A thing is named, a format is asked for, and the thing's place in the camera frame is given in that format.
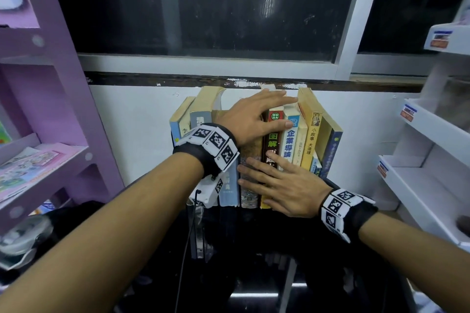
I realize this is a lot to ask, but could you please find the person's right hand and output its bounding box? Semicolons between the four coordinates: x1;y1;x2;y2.
237;156;333;219

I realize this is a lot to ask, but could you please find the person's left hand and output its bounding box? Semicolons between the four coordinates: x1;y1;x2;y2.
216;88;299;147

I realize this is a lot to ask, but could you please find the dark red spine volume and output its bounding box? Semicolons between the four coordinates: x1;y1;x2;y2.
261;105;286;170

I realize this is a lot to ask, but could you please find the row of books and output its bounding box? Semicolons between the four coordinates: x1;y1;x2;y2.
169;83;344;211

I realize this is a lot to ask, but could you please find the person's left forearm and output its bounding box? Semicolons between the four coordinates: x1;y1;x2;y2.
0;151;205;313

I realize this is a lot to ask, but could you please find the person's right forearm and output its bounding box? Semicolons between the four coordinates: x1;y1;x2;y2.
358;212;470;313

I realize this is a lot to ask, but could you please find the black marker-tiled wrist band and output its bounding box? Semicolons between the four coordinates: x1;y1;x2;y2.
173;123;240;178
320;188;379;244

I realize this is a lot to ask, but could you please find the metal bookend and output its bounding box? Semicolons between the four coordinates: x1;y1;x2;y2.
185;199;215;262

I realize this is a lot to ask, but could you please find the white display rack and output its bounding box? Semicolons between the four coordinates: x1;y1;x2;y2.
376;0;470;255

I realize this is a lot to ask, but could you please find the purple shelf unit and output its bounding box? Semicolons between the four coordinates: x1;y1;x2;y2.
0;0;125;236

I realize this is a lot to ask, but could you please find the small colourful booklet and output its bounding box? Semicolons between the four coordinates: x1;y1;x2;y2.
29;199;56;216

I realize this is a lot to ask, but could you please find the pile of colourful magazines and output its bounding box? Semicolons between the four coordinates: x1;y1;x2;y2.
0;146;68;203

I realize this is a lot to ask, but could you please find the grey white plastic object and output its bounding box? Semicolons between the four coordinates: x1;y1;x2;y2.
0;214;54;271

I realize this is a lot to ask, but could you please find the green printed booklet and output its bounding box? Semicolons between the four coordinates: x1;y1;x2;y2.
0;120;13;145

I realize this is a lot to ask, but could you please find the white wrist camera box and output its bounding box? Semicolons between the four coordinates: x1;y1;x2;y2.
189;171;226;209

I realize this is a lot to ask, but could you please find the thin black cable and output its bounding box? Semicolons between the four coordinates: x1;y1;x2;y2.
174;190;202;313

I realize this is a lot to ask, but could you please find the white window frame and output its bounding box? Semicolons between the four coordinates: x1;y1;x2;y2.
44;0;470;82

